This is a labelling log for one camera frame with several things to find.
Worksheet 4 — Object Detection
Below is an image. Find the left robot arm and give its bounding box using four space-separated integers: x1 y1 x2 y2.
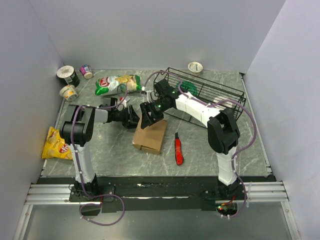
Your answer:
59 97 140 201

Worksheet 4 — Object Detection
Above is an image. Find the purple yogurt cup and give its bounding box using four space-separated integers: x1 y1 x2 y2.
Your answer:
79 64 93 80

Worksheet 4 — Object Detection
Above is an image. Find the yellow snack bag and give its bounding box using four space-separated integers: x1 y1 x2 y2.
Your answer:
42 126 73 160

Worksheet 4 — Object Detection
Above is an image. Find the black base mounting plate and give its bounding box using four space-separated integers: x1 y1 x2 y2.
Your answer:
69 176 245 213

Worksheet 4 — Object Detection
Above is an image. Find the green white chips bag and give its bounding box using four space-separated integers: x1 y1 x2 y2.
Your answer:
95 74 141 96

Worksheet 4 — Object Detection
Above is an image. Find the aluminium frame rail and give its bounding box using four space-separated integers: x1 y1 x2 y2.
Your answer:
13 181 301 240

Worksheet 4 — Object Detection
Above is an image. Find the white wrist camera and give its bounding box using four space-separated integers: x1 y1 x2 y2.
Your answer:
119 96 131 106
141 86 155 103

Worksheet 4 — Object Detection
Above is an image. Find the black tall yogurt cup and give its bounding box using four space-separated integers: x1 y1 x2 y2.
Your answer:
56 65 80 87

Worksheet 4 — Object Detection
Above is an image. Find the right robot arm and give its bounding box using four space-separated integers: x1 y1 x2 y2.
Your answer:
139 79 240 200

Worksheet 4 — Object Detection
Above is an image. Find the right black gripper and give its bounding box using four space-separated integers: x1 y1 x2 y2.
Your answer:
140 97 172 129

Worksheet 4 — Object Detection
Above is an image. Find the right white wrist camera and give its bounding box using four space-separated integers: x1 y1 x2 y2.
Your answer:
141 86 155 103

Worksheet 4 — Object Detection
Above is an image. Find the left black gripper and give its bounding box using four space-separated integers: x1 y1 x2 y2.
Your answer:
111 104 142 129

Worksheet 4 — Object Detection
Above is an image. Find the red black utility knife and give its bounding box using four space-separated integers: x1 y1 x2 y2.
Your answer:
174 132 184 166

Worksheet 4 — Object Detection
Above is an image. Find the white tape roll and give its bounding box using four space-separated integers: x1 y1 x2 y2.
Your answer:
212 95 234 108

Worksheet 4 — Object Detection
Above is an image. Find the orange white yogurt cup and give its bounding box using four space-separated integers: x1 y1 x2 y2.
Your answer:
59 84 78 102

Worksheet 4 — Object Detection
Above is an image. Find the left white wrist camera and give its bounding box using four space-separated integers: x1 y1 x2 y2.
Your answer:
119 96 131 106

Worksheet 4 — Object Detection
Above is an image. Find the brown cardboard express box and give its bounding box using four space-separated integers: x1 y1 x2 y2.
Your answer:
132 119 168 155

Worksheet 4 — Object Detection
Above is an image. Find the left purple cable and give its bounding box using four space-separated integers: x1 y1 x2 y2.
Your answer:
69 83 129 228

